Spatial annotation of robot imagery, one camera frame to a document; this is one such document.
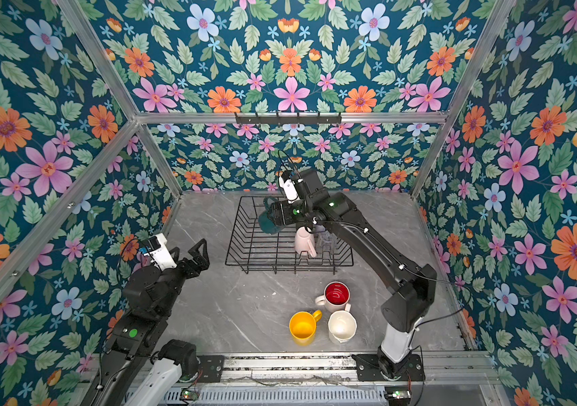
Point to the aluminium frame post right rear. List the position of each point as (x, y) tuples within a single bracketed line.
[(496, 22)]

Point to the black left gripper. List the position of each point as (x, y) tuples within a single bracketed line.
[(202, 262)]

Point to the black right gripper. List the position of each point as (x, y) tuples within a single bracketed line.
[(282, 210)]

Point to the yellow mug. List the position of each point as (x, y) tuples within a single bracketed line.
[(303, 327)]

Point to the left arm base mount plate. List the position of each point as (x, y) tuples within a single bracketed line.
[(207, 369)]

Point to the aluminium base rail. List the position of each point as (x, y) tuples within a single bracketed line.
[(329, 378)]

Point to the black wire dish rack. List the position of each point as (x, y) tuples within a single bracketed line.
[(251, 250)]

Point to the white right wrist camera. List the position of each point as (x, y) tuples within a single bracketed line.
[(288, 187)]

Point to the aluminium frame post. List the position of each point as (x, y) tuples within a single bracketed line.
[(133, 125), (496, 22)]

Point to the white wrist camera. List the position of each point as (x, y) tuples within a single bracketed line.
[(288, 187), (156, 249)]

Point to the black hook rail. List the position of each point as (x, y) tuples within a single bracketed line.
[(288, 118)]

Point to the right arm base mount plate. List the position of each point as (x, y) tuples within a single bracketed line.
[(375, 368)]

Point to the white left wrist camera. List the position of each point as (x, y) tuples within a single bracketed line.
[(156, 249)]

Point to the cream mug pink handle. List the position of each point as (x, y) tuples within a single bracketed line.
[(304, 243)]

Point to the white mug red inside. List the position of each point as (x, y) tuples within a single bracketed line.
[(335, 297)]

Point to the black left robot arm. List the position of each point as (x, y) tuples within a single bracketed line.
[(131, 371)]

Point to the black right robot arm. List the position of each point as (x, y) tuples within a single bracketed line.
[(308, 203)]

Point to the aluminium frame post left rear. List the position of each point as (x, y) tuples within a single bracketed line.
[(133, 125)]

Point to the dark green mug white inside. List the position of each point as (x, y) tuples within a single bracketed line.
[(266, 219)]

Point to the clear glass cup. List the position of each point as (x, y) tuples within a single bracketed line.
[(326, 243)]

